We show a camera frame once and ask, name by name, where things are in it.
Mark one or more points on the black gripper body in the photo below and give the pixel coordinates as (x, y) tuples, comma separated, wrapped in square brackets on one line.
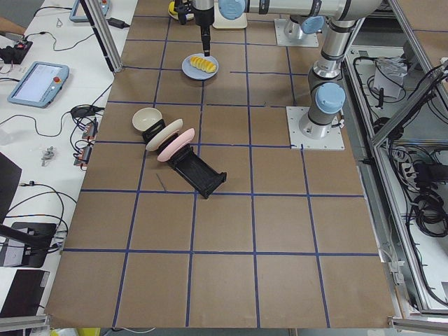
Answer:
[(204, 18)]

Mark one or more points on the striped bread roll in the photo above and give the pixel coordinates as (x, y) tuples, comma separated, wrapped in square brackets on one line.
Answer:
[(202, 64)]

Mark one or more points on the blue plate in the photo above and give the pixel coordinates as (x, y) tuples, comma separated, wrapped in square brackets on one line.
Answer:
[(194, 73)]

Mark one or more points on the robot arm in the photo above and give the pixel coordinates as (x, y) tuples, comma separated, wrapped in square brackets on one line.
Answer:
[(231, 10), (328, 97)]

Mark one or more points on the cream plate with lemon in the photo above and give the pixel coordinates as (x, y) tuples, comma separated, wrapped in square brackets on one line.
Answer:
[(189, 16)]

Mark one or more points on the pink plate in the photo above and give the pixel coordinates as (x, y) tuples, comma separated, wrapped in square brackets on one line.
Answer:
[(179, 142)]

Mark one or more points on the cream plate in rack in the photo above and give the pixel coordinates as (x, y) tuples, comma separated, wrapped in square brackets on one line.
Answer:
[(164, 134)]

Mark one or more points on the black plate rack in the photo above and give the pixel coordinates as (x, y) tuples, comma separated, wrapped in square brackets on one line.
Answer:
[(204, 179)]

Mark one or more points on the white rectangular tray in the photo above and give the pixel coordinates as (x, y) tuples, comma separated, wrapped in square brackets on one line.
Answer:
[(223, 23)]

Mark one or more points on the yellow lemon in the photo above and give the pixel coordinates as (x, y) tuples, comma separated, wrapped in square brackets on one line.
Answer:
[(172, 8)]

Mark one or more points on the cream bowl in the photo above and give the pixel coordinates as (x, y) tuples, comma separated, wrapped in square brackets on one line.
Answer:
[(145, 118)]

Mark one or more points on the black power adapter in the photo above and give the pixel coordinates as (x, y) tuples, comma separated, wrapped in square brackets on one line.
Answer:
[(114, 22)]

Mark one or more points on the near teach pendant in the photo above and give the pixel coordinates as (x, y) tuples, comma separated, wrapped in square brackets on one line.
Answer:
[(40, 85)]

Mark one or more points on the aluminium frame post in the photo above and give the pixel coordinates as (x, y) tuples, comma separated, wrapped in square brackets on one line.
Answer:
[(103, 34)]

